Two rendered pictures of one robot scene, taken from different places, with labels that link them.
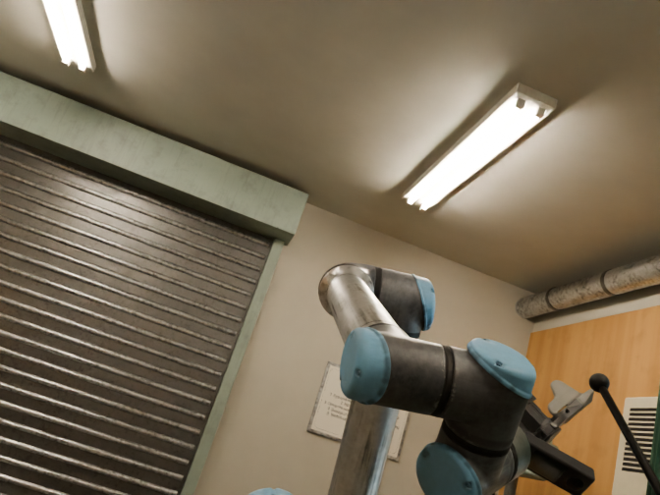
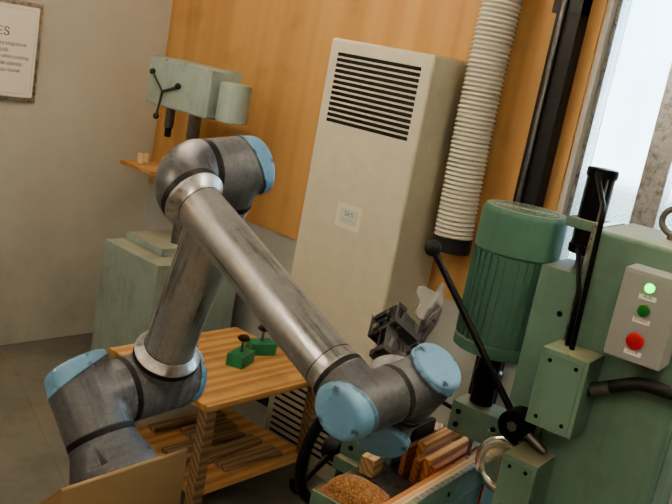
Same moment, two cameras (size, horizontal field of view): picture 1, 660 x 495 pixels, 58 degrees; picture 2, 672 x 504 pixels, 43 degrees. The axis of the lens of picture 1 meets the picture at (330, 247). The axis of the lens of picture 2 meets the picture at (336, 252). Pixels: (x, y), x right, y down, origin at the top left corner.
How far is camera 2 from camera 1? 0.96 m
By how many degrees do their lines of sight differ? 52
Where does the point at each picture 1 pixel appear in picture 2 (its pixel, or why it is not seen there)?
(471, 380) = (425, 400)
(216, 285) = not seen: outside the picture
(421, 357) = (395, 400)
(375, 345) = (367, 409)
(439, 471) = (381, 440)
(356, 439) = (187, 305)
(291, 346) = not seen: outside the picture
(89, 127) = not seen: outside the picture
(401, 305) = (243, 188)
